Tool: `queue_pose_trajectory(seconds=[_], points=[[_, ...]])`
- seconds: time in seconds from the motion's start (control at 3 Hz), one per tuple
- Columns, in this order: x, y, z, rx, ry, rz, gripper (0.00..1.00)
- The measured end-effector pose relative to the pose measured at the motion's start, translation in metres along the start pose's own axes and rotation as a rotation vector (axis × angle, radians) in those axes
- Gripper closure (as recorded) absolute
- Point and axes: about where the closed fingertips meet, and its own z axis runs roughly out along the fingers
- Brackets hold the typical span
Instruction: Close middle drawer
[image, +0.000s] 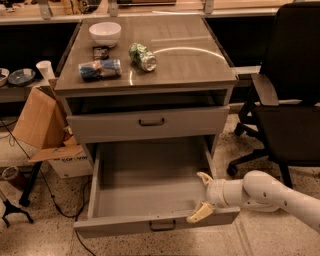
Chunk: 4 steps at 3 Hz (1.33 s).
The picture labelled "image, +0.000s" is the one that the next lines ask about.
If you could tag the black office chair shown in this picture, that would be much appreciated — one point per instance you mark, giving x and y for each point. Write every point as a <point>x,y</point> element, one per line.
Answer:
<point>282,109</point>

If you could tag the brown cup on floor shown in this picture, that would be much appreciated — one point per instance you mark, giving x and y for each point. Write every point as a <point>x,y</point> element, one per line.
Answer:
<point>14,176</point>

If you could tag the white bowl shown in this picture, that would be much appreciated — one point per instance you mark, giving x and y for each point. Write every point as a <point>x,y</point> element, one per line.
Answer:
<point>105,33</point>

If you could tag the grey drawer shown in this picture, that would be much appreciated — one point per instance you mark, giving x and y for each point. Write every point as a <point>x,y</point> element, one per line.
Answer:
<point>149,186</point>
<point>107,127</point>

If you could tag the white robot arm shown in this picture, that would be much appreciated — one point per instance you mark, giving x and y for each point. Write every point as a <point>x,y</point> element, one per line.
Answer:
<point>258,191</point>

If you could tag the brown cardboard box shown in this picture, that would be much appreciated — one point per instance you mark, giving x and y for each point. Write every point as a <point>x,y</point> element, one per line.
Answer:
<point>42,124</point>

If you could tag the white printed box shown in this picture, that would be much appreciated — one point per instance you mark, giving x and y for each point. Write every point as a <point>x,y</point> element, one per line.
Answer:
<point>72,166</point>

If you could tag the black tripod stand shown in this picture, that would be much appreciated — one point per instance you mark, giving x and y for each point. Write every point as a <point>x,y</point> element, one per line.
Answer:
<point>11,209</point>

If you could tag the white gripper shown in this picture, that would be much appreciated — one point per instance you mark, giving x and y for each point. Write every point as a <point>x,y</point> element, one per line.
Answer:
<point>214,193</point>

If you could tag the black stand leg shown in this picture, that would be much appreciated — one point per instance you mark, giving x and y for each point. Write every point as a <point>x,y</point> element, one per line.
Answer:
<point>24,199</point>

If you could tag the grey drawer cabinet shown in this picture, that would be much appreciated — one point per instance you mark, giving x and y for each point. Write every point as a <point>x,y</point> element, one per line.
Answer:
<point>191,72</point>

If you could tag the green soda can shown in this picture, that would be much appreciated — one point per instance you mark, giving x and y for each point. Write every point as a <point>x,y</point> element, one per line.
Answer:
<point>142,57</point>

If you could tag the low grey side shelf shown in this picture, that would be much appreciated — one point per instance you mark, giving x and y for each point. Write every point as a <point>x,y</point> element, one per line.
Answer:
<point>17,94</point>

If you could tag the blue soda can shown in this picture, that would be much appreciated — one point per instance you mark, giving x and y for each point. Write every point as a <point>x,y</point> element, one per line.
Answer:
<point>99,69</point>

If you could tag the small dark packet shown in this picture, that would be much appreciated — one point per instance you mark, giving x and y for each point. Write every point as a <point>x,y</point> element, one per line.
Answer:
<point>101,52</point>

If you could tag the dark blue plate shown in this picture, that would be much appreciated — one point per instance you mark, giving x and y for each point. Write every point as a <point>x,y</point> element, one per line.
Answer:
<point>21,77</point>

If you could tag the small bowl at edge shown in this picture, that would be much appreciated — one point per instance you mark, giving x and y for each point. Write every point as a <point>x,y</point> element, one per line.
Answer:
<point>4,73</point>

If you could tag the white paper cup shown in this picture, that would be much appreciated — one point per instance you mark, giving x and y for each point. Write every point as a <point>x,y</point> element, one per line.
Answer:
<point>45,69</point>

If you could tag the grey top drawer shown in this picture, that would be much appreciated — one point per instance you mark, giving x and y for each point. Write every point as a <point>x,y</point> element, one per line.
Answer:
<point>107,127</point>

